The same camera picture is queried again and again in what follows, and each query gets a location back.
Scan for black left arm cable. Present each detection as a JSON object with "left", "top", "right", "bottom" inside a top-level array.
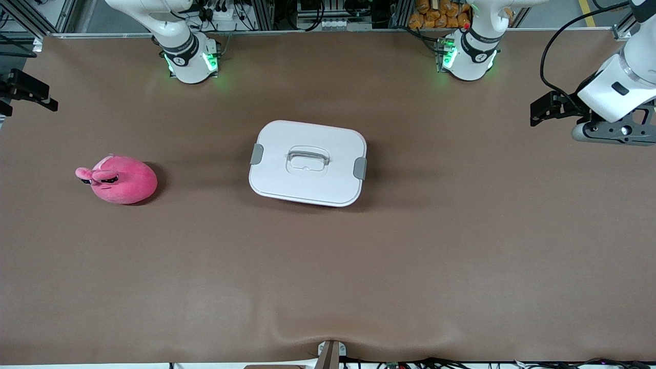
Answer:
[{"left": 540, "top": 2, "right": 633, "bottom": 106}]

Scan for silver table edge rail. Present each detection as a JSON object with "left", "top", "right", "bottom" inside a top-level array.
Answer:
[{"left": 49, "top": 28, "right": 616, "bottom": 39}]

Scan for metal table edge bracket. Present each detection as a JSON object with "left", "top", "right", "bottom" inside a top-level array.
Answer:
[{"left": 317, "top": 340, "right": 347, "bottom": 369}]

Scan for orange mesh bag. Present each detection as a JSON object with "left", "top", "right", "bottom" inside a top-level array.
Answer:
[{"left": 408, "top": 0, "right": 475, "bottom": 29}]

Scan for white power strip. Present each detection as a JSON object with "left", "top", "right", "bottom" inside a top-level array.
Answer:
[{"left": 202, "top": 4, "right": 237, "bottom": 25}]

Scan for white box lid grey latches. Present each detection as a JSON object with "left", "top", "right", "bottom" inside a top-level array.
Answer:
[{"left": 249, "top": 120, "right": 367, "bottom": 208}]

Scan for pink plush toy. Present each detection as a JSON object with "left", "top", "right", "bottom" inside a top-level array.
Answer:
[{"left": 75, "top": 154, "right": 158, "bottom": 205}]

